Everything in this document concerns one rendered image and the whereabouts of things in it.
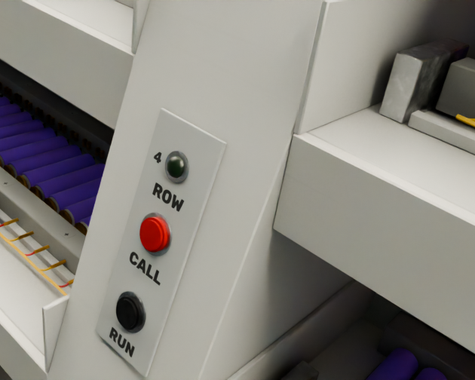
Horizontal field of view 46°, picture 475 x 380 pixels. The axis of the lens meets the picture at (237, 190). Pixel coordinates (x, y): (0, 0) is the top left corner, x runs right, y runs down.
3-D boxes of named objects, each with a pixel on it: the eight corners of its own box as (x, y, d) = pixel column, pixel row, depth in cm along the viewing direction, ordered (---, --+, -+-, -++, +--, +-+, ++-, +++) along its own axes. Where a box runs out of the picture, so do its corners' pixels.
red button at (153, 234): (156, 258, 25) (167, 228, 25) (133, 241, 26) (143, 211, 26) (172, 255, 26) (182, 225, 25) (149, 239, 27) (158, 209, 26)
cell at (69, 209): (139, 206, 47) (73, 234, 43) (126, 197, 48) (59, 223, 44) (141, 188, 46) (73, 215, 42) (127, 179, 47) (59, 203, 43)
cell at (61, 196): (124, 196, 48) (58, 222, 44) (111, 187, 49) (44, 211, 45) (125, 178, 47) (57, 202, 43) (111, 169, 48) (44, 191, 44)
